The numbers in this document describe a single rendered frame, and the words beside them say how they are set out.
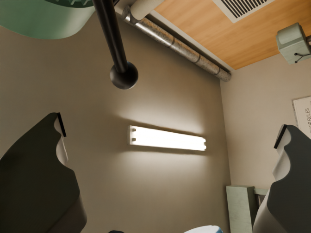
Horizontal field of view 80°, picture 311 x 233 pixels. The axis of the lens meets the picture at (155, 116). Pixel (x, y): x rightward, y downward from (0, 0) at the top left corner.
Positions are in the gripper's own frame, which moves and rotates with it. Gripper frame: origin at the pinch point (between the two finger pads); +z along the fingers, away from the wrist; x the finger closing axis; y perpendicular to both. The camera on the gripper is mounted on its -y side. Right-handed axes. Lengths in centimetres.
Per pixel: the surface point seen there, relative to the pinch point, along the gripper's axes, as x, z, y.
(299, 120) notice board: 180, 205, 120
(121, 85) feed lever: -5.4, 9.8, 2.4
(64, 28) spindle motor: -14.4, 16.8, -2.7
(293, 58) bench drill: 144, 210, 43
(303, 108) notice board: 184, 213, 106
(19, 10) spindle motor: -17.0, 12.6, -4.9
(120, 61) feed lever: -5.0, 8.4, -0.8
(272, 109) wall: 160, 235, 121
